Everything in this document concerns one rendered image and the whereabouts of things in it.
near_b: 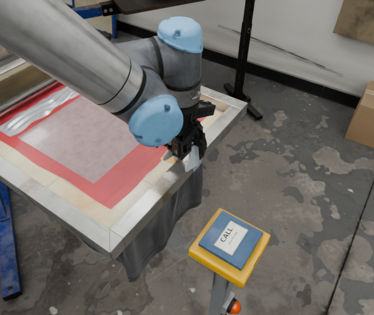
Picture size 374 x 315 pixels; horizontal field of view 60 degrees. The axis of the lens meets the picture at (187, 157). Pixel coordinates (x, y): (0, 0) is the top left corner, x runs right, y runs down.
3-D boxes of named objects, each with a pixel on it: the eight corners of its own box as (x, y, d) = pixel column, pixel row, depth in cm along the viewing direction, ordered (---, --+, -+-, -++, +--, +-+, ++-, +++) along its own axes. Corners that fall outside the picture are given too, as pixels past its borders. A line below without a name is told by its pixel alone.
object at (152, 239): (204, 200, 129) (210, 115, 98) (129, 295, 103) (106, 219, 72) (198, 197, 130) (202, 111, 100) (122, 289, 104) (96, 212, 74)
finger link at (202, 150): (188, 157, 77) (182, 127, 72) (192, 152, 78) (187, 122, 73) (204, 162, 75) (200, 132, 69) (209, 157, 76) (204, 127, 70)
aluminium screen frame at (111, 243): (246, 112, 99) (247, 102, 96) (113, 262, 65) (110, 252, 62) (69, 44, 130) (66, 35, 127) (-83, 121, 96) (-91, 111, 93)
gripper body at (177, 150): (155, 149, 72) (151, 105, 64) (177, 128, 77) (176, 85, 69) (183, 163, 69) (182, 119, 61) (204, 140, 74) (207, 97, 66)
